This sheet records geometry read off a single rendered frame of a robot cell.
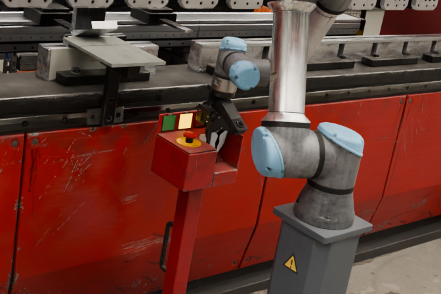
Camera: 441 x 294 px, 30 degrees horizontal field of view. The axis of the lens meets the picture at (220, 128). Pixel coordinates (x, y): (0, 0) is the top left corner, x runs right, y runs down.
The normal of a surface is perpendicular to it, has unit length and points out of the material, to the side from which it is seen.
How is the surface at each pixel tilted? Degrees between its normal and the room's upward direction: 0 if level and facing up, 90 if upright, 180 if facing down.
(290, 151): 67
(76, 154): 90
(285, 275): 90
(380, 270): 0
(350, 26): 90
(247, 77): 95
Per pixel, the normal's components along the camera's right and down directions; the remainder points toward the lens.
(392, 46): 0.63, 0.35
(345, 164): 0.29, 0.36
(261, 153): -0.94, 0.08
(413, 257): 0.16, -0.93
